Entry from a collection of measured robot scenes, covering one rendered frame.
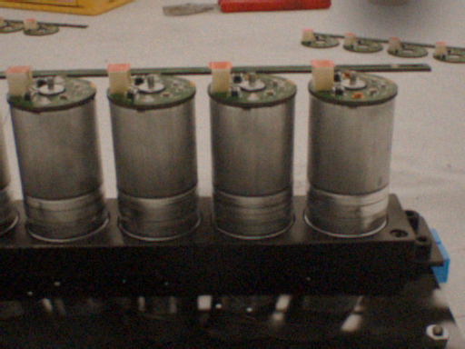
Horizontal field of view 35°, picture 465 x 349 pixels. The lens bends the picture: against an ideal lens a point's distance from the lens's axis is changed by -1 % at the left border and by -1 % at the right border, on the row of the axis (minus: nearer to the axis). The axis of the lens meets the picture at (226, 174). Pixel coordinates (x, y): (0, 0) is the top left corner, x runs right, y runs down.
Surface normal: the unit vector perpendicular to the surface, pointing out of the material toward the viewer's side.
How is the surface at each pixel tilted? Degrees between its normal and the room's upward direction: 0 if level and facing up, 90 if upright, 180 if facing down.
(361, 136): 90
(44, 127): 90
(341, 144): 90
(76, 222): 90
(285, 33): 0
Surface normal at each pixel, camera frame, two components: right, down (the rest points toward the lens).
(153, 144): 0.04, 0.44
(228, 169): -0.54, 0.37
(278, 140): 0.54, 0.36
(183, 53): -0.02, -0.90
